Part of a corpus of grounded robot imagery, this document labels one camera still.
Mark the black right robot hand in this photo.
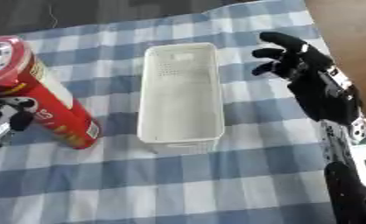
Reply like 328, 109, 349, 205
250, 31, 364, 126

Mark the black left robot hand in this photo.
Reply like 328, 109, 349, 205
0, 95, 41, 153

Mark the red cylindrical chips can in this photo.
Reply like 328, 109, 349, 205
0, 35, 103, 151

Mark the white plastic basket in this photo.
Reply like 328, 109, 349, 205
135, 42, 228, 155

